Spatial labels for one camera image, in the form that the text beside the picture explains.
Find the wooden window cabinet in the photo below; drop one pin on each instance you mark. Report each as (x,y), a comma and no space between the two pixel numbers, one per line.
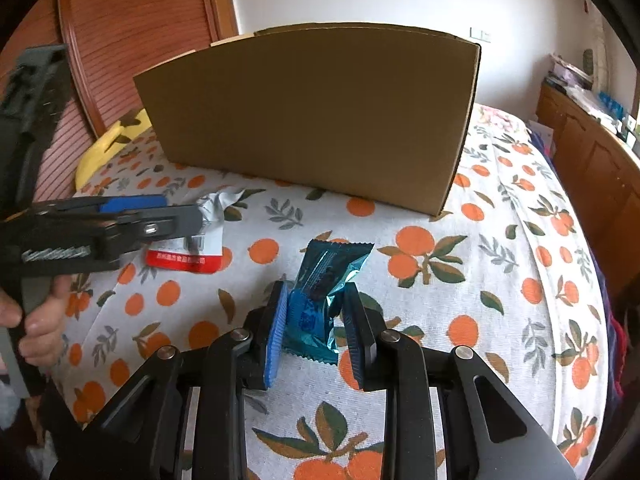
(602,182)

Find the white wall switch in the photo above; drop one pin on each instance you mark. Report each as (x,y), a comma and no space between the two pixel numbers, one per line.
(479,34)

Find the orange print bed sheet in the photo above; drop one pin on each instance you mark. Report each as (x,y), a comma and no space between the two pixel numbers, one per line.
(504,269)

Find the yellow plush toy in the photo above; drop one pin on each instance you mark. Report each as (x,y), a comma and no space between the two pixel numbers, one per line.
(113,140)

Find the red wooden wardrobe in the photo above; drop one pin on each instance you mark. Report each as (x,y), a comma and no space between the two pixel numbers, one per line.
(109,41)

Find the brown cardboard box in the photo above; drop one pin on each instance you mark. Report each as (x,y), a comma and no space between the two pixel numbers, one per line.
(372,110)

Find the blue teal snack packet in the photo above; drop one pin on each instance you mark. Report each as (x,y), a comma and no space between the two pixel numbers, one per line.
(312,305)

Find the window curtain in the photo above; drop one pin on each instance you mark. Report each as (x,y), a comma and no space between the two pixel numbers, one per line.
(597,44)

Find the person's left hand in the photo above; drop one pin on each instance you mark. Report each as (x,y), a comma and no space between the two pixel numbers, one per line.
(42,343)

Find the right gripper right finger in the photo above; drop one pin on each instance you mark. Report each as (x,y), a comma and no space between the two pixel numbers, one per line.
(488,433)

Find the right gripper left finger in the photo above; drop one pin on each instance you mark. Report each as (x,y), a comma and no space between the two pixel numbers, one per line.
(140,432)

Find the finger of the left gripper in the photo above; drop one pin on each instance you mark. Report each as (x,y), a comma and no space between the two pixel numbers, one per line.
(115,204)
(128,230)

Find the silver red snack packet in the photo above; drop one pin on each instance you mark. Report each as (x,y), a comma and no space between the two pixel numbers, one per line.
(203,252)

